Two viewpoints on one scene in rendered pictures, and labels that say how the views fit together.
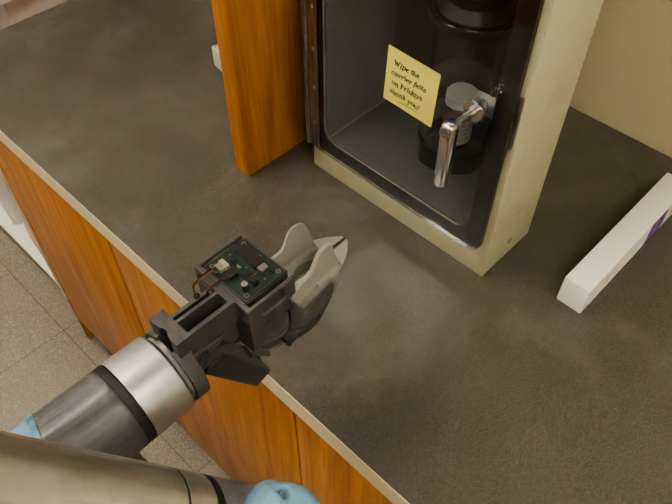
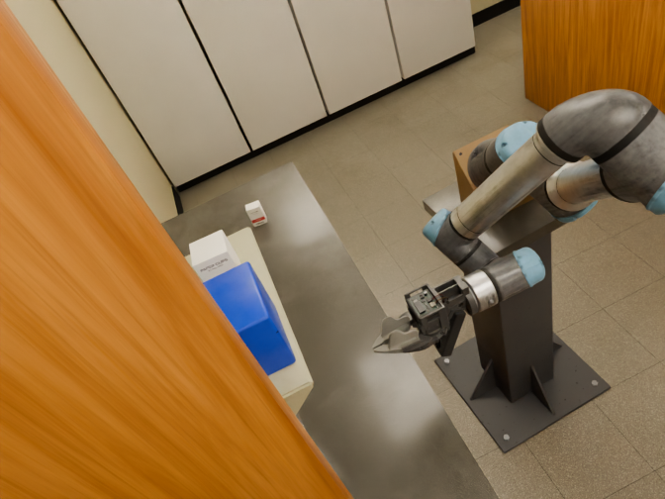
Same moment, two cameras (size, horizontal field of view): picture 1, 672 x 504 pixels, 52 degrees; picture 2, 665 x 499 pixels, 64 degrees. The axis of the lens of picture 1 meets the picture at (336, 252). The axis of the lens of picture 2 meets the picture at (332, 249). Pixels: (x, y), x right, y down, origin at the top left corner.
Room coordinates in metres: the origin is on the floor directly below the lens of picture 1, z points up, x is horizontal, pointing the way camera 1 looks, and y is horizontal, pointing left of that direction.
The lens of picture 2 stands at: (0.92, 0.40, 2.00)
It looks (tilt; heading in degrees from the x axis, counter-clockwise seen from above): 42 degrees down; 221
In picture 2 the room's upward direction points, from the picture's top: 23 degrees counter-clockwise
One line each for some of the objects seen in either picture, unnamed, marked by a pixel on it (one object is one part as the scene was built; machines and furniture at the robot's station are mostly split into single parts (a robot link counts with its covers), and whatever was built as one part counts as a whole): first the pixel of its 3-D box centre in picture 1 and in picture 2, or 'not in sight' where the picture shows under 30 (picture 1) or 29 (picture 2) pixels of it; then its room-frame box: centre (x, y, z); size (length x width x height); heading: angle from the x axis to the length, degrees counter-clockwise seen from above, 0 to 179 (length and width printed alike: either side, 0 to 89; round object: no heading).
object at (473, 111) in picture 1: (455, 146); not in sight; (0.57, -0.13, 1.17); 0.05 x 0.03 x 0.10; 136
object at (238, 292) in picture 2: not in sight; (234, 329); (0.69, 0.01, 1.56); 0.10 x 0.10 x 0.09; 46
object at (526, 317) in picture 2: not in sight; (509, 306); (-0.23, 0.06, 0.45); 0.48 x 0.48 x 0.90; 49
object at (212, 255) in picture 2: not in sight; (217, 261); (0.58, -0.09, 1.54); 0.05 x 0.05 x 0.06; 43
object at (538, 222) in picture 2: not in sight; (499, 206); (-0.23, 0.06, 0.92); 0.32 x 0.32 x 0.04; 49
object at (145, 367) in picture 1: (149, 380); (478, 292); (0.28, 0.15, 1.17); 0.08 x 0.05 x 0.08; 46
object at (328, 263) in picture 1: (323, 263); (388, 328); (0.40, 0.01, 1.17); 0.09 x 0.03 x 0.06; 136
